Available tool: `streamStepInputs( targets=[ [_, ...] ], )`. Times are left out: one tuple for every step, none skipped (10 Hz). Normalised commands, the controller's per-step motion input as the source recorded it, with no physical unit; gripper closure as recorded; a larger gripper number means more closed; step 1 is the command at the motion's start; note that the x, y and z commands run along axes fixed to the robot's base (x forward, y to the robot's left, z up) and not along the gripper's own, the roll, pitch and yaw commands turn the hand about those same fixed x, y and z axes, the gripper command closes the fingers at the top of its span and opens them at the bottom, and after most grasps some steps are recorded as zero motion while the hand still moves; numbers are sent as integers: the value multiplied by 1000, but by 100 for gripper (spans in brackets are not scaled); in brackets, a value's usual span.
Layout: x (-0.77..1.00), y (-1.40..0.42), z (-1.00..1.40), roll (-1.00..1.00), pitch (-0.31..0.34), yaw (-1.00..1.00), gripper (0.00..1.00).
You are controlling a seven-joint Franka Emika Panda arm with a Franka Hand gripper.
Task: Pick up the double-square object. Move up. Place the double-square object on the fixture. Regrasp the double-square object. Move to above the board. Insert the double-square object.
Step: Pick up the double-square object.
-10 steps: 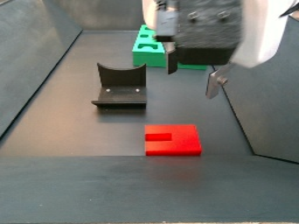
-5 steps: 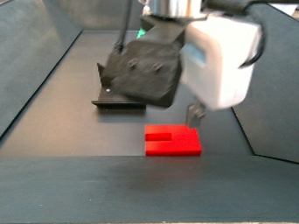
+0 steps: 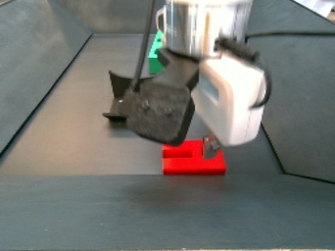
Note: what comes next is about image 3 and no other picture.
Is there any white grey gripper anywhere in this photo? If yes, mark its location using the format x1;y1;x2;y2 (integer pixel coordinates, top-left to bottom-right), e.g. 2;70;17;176
192;53;265;160

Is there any green shape sorting board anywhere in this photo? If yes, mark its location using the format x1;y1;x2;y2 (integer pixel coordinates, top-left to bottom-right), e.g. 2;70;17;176
148;31;164;75

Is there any red double-square block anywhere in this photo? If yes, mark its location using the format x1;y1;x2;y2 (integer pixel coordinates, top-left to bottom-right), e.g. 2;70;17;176
162;140;226;175

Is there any black cable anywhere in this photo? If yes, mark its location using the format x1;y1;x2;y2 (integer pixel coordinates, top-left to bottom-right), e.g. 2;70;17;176
129;0;157;92

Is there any black curved holder stand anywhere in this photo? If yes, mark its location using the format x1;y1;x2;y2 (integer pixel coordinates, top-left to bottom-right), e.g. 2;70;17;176
101;71;132;123

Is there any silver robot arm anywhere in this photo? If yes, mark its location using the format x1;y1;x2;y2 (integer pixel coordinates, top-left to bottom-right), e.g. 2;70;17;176
156;0;270;159

